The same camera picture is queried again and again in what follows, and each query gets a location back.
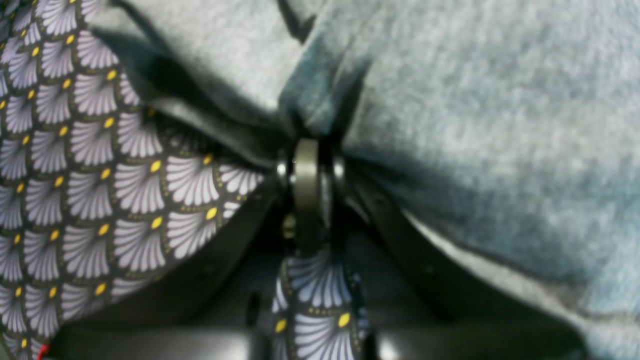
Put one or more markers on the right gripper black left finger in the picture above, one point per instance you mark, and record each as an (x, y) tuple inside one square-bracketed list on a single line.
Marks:
[(156, 323)]

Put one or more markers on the patterned fan-print tablecloth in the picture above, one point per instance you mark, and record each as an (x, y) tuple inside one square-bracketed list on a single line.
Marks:
[(98, 194)]

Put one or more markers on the grey T-shirt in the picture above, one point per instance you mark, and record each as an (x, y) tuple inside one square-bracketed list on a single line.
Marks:
[(506, 129)]

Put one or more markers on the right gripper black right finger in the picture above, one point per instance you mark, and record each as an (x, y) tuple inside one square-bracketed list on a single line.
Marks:
[(423, 305)]

